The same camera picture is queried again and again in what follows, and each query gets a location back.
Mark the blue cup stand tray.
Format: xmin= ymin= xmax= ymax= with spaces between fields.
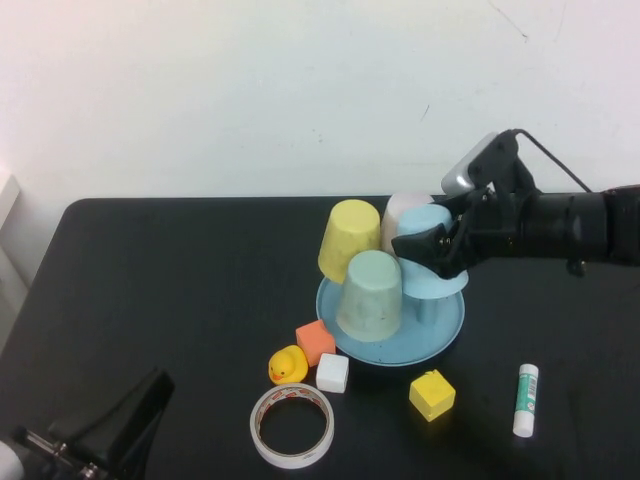
xmin=315 ymin=272 xmax=466 ymax=369

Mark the yellow plastic cup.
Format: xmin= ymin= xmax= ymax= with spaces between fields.
xmin=317 ymin=199 xmax=384 ymax=285

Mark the light blue plastic cup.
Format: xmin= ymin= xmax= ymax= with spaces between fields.
xmin=397 ymin=204 xmax=471 ymax=299

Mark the black right camera cable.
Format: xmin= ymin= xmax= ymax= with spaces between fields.
xmin=507 ymin=128 xmax=596 ymax=194

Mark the white foam cube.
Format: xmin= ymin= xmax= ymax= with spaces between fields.
xmin=315 ymin=352 xmax=350 ymax=394

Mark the pale green plastic cup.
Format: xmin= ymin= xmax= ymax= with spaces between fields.
xmin=335 ymin=250 xmax=404 ymax=344

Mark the pale pink plastic cup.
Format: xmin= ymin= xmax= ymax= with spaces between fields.
xmin=382 ymin=192 xmax=436 ymax=256

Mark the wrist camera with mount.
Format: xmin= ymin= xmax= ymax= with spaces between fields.
xmin=442 ymin=130 xmax=521 ymax=201
xmin=0 ymin=438 xmax=25 ymax=480

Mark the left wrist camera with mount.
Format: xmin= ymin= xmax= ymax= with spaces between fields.
xmin=0 ymin=438 xmax=25 ymax=480

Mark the orange foam cube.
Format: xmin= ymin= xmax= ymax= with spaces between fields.
xmin=295 ymin=319 xmax=337 ymax=369

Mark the white green glue stick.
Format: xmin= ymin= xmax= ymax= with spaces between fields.
xmin=512 ymin=363 xmax=541 ymax=439

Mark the yellow rubber duck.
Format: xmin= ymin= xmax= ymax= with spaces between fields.
xmin=268 ymin=344 xmax=310 ymax=386

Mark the white double-sided tape roll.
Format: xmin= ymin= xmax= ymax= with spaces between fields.
xmin=249 ymin=382 xmax=335 ymax=470

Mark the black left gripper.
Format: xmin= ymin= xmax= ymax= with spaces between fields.
xmin=10 ymin=367 xmax=176 ymax=480

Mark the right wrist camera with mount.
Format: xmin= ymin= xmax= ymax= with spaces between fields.
xmin=442 ymin=130 xmax=521 ymax=201

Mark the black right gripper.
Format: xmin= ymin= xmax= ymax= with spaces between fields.
xmin=391 ymin=182 xmax=536 ymax=279

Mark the yellow foam cube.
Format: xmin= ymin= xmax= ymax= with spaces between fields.
xmin=409 ymin=368 xmax=457 ymax=424

